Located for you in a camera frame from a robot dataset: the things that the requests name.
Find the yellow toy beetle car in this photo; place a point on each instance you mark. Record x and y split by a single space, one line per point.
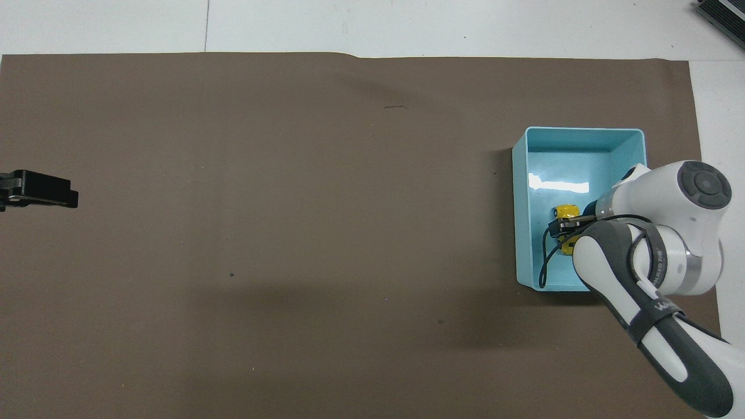
566 210

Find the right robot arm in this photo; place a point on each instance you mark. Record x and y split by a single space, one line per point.
669 198

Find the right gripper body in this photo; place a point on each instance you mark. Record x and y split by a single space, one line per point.
591 209

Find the black stand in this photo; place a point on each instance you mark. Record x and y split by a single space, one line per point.
724 13

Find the light blue plastic bin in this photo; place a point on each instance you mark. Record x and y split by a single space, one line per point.
576 163

